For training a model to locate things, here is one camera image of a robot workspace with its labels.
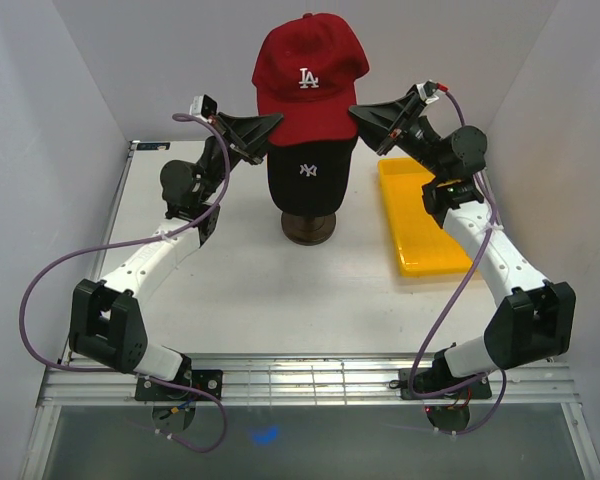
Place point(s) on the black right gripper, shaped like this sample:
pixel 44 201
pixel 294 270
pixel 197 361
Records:
pixel 384 125

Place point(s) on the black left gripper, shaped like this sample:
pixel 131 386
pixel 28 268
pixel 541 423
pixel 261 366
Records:
pixel 246 138

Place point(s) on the black NY baseball cap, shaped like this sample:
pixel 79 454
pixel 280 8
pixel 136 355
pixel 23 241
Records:
pixel 310 179

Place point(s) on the red baseball cap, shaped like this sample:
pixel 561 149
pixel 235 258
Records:
pixel 306 71

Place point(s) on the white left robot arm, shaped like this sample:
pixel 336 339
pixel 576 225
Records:
pixel 106 322

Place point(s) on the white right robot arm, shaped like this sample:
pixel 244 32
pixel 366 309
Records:
pixel 534 316

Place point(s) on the beige mannequin head stand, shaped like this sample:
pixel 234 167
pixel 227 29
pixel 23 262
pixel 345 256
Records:
pixel 306 230

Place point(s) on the yellow plastic tray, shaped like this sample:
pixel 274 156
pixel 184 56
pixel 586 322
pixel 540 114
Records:
pixel 422 248

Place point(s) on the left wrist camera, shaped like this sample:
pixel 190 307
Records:
pixel 203 106

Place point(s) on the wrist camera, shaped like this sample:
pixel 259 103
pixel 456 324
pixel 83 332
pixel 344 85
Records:
pixel 429 92
pixel 203 106

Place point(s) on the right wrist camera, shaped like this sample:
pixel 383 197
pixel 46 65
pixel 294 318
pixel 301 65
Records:
pixel 429 92

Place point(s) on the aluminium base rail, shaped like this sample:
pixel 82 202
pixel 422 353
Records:
pixel 276 380

